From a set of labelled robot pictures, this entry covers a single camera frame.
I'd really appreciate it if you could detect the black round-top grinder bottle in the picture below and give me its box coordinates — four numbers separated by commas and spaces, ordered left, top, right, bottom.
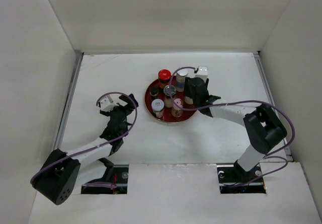
185, 96, 193, 105

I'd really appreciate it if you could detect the tall silver-lid blue-label jar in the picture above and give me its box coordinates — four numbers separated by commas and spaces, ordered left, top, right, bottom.
176, 69, 188, 92

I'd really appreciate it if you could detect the small black-cap spice bottle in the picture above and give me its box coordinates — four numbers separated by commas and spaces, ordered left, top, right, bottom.
149, 86, 158, 101

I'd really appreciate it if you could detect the pink-lid spice jar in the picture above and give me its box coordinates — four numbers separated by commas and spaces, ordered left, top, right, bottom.
171, 98, 183, 118

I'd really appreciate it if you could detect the clear-dome-lid spice jar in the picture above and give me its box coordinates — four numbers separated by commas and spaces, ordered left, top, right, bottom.
164, 85, 177, 108

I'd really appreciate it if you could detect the white-lid low jar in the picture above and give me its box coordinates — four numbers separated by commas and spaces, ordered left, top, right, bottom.
151, 99, 165, 118

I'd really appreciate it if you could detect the red-lid chili sauce jar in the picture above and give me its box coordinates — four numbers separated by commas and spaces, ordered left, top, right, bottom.
158, 69, 172, 89

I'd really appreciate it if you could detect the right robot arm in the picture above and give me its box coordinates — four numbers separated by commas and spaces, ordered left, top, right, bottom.
184, 78, 287, 182

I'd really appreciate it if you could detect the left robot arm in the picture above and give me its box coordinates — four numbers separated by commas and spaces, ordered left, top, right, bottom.
30, 93, 139, 205

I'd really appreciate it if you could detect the red round tray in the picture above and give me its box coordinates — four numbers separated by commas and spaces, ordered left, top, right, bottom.
144, 79, 196, 123

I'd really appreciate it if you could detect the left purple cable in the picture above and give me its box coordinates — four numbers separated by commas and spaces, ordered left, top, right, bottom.
30, 91, 138, 188

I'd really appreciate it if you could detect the purple cable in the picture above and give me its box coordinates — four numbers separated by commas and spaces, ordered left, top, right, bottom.
30, 91, 138, 188
168, 66, 295, 187

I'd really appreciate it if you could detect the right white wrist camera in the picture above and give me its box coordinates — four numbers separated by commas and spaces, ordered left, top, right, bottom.
194, 66, 208, 82

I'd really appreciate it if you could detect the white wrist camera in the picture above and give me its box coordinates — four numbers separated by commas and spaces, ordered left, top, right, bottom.
194, 66, 208, 82
96, 96, 117, 112

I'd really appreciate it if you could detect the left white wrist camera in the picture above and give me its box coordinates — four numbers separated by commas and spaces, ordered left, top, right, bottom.
96, 96, 117, 112

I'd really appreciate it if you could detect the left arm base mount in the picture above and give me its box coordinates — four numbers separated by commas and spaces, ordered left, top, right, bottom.
80, 158, 129, 195

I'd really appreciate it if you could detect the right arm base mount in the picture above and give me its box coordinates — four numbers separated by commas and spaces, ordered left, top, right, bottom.
217, 164, 266, 194

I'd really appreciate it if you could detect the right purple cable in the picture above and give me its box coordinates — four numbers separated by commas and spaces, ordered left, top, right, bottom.
168, 66, 295, 187

